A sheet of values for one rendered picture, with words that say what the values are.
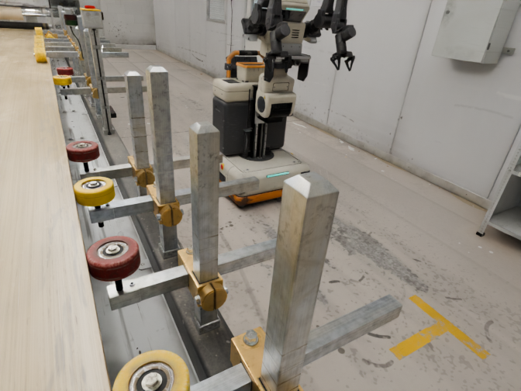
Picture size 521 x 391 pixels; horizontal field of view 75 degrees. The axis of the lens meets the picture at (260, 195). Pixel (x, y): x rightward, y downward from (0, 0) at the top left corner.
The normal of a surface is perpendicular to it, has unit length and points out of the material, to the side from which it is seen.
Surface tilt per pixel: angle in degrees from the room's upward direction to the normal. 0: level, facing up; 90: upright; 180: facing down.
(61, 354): 0
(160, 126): 90
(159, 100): 90
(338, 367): 0
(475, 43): 90
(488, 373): 0
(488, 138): 90
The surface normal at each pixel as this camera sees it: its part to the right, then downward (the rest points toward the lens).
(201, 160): 0.50, 0.45
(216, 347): 0.07, -0.87
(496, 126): -0.87, 0.18
